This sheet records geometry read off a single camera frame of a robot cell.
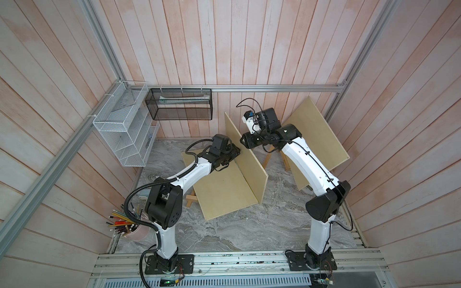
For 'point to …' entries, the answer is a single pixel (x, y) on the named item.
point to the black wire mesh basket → (180, 104)
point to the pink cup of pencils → (120, 223)
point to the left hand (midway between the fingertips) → (238, 154)
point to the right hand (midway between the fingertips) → (242, 138)
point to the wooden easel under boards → (190, 198)
